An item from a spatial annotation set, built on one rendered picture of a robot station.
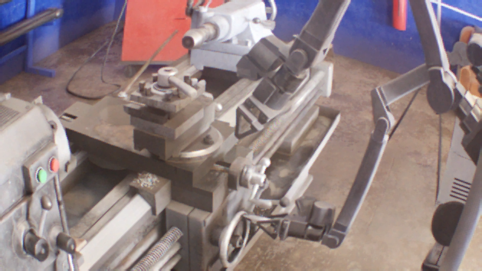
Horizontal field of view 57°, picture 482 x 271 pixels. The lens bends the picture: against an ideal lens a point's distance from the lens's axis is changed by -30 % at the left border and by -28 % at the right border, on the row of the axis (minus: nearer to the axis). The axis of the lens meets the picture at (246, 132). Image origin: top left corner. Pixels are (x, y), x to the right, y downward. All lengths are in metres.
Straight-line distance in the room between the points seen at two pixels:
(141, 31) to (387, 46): 2.49
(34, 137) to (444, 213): 1.04
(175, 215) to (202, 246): 0.13
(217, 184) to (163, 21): 3.08
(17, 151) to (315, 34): 0.70
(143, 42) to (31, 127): 3.75
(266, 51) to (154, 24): 3.50
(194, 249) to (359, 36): 4.25
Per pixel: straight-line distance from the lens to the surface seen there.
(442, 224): 1.43
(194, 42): 2.26
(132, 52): 4.86
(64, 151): 1.44
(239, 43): 2.62
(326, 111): 3.40
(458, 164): 1.33
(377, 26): 5.72
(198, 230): 1.77
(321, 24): 1.20
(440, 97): 1.11
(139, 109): 1.69
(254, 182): 1.81
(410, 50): 5.72
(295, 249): 2.96
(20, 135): 1.10
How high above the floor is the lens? 1.79
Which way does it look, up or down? 26 degrees down
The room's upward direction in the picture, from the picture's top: 5 degrees clockwise
